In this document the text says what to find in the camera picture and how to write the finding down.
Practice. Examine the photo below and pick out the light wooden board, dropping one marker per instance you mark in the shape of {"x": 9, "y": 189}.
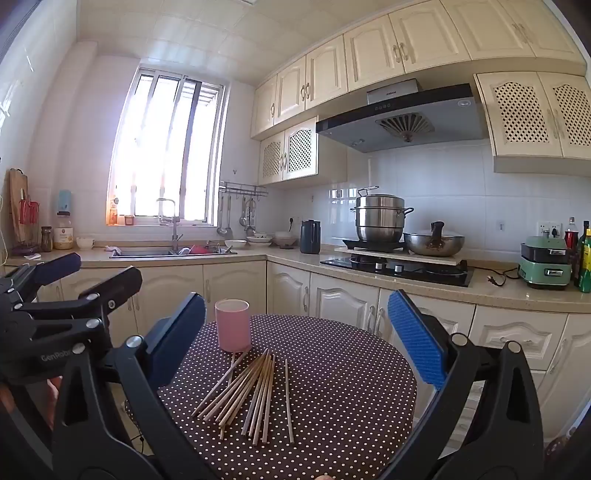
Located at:
{"x": 369, "y": 254}

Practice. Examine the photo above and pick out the steel wok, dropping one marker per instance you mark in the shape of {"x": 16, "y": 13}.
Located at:
{"x": 434, "y": 244}

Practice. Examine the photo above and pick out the hanging steel ladle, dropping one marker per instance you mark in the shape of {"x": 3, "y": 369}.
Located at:
{"x": 222, "y": 228}

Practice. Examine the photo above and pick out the pink cup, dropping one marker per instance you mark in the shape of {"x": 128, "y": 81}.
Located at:
{"x": 233, "y": 327}

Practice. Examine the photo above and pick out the grey range hood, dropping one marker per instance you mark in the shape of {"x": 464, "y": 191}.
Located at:
{"x": 392, "y": 120}

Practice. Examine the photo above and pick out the small cream lattice cabinet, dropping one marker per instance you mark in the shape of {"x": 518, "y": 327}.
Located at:
{"x": 300, "y": 150}

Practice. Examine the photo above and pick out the steel kitchen sink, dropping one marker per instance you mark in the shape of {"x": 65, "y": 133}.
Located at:
{"x": 152, "y": 253}

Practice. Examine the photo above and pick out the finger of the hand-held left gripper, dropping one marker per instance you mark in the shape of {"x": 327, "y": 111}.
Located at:
{"x": 57, "y": 270}
{"x": 122, "y": 281}

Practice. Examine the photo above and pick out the dark electric kettle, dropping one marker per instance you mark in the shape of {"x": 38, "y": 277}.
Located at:
{"x": 310, "y": 237}

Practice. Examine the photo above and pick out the barred kitchen window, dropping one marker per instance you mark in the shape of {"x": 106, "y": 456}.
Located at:
{"x": 161, "y": 138}

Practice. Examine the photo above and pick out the wide white wall outlet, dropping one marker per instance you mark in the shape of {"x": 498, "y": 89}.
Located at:
{"x": 549, "y": 229}

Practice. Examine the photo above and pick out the steel utensil rail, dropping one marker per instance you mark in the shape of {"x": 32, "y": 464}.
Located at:
{"x": 242, "y": 187}

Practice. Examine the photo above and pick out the bunch of wooden chopsticks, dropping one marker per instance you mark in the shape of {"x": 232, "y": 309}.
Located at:
{"x": 251, "y": 384}

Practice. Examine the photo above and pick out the purple flat item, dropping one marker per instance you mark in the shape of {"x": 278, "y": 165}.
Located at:
{"x": 25, "y": 251}

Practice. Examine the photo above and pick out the wooden cutting board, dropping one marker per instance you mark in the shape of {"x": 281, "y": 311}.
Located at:
{"x": 17, "y": 198}

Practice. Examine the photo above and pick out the small white bowl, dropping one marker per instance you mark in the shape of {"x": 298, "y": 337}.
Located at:
{"x": 86, "y": 243}

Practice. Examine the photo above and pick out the steel steamer pot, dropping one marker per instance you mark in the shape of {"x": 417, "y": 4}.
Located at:
{"x": 378, "y": 217}

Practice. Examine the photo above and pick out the red dish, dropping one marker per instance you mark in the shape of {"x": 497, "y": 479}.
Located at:
{"x": 194, "y": 250}

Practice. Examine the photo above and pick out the small dark jar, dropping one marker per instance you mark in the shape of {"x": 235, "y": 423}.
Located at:
{"x": 46, "y": 240}

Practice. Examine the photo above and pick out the wide white bowl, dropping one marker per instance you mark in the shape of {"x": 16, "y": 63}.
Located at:
{"x": 235, "y": 243}

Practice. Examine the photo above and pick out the brown polka dot tablecloth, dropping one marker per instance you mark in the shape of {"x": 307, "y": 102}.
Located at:
{"x": 341, "y": 392}

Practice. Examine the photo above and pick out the black induction cooktop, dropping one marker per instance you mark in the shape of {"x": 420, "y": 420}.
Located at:
{"x": 355, "y": 243}

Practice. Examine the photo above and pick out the glass jar yellow label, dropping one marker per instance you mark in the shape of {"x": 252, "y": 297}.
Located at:
{"x": 63, "y": 233}

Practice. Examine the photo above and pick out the light blue bottle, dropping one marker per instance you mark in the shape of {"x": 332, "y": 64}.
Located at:
{"x": 65, "y": 202}

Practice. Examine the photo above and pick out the large white bowl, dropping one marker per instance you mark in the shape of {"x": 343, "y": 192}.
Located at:
{"x": 284, "y": 240}

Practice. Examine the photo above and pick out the wall outlet with plug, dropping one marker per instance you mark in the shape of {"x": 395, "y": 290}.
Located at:
{"x": 294, "y": 223}

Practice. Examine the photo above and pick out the green electric cooker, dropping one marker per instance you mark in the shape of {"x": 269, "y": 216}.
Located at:
{"x": 542, "y": 272}

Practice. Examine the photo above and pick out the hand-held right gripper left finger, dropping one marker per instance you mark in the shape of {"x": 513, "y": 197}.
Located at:
{"x": 178, "y": 337}

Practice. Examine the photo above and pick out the green yellow-label bottle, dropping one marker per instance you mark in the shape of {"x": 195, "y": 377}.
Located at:
{"x": 586, "y": 265}

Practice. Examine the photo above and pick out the black gas stove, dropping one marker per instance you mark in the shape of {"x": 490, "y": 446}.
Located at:
{"x": 415, "y": 274}

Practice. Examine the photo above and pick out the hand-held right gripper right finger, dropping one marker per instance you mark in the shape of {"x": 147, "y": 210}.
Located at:
{"x": 415, "y": 337}

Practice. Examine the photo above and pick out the dark red-label bottle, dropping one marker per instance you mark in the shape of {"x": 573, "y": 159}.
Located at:
{"x": 571, "y": 237}

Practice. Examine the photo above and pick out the large cream lattice cabinet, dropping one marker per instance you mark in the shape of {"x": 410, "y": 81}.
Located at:
{"x": 521, "y": 115}

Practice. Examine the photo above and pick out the steel sink faucet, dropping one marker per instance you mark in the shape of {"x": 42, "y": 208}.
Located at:
{"x": 174, "y": 230}

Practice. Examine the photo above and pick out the stack of white dishes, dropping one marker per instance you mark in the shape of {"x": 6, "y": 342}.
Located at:
{"x": 259, "y": 239}

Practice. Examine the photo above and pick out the person's left hand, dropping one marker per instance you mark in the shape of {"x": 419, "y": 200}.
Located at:
{"x": 53, "y": 397}

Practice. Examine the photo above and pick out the cream upper cabinet row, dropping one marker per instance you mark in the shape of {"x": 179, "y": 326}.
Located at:
{"x": 429, "y": 37}

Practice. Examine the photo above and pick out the hanging steel spatula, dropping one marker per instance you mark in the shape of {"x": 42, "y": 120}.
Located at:
{"x": 250, "y": 226}
{"x": 244, "y": 217}

